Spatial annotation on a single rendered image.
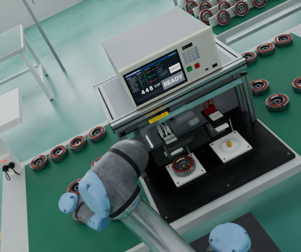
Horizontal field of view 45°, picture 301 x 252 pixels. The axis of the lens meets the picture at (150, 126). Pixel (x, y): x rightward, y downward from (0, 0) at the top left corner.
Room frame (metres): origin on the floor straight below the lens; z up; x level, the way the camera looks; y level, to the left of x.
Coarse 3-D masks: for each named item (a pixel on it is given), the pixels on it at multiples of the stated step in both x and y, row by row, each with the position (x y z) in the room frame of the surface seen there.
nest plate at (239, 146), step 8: (224, 136) 1.34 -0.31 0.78; (232, 136) 1.32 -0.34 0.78; (240, 136) 1.29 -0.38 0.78; (216, 144) 1.31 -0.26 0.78; (224, 144) 1.29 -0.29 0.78; (232, 144) 1.26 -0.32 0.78; (240, 144) 1.24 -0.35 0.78; (248, 144) 1.22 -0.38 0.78; (216, 152) 1.26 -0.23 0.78; (224, 152) 1.24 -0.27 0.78; (232, 152) 1.22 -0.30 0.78; (240, 152) 1.20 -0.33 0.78; (224, 160) 1.19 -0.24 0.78
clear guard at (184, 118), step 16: (160, 112) 1.35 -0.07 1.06; (176, 112) 1.30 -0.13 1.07; (192, 112) 1.25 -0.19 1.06; (144, 128) 1.29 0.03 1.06; (160, 128) 1.24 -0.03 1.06; (176, 128) 1.19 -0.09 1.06; (192, 128) 1.15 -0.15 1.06; (160, 144) 1.14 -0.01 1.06; (192, 144) 1.11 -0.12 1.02; (160, 160) 1.10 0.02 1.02
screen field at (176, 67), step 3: (177, 63) 1.39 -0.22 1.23; (171, 66) 1.39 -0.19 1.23; (174, 66) 1.39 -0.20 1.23; (177, 66) 1.39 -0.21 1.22; (165, 69) 1.39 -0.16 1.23; (168, 69) 1.39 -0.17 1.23; (171, 69) 1.39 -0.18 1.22; (174, 69) 1.39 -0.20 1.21; (177, 69) 1.39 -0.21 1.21; (159, 72) 1.38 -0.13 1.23; (162, 72) 1.39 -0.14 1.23; (165, 72) 1.39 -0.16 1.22; (168, 72) 1.39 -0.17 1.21; (171, 72) 1.39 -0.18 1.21; (159, 75) 1.38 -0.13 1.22; (162, 75) 1.39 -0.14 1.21; (165, 75) 1.39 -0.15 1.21
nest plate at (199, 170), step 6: (192, 156) 1.30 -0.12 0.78; (198, 162) 1.25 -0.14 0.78; (168, 168) 1.30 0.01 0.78; (198, 168) 1.21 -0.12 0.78; (174, 174) 1.24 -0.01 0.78; (192, 174) 1.19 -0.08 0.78; (198, 174) 1.18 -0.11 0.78; (174, 180) 1.21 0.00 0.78; (180, 180) 1.19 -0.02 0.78; (186, 180) 1.18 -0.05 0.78
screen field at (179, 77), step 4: (180, 72) 1.39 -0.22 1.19; (172, 76) 1.39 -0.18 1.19; (176, 76) 1.39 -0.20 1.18; (180, 76) 1.39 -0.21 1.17; (164, 80) 1.39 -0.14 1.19; (168, 80) 1.39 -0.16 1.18; (172, 80) 1.39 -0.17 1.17; (176, 80) 1.39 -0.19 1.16; (180, 80) 1.39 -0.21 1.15; (164, 84) 1.39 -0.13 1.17; (168, 84) 1.39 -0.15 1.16; (172, 84) 1.39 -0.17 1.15; (164, 88) 1.38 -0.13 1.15
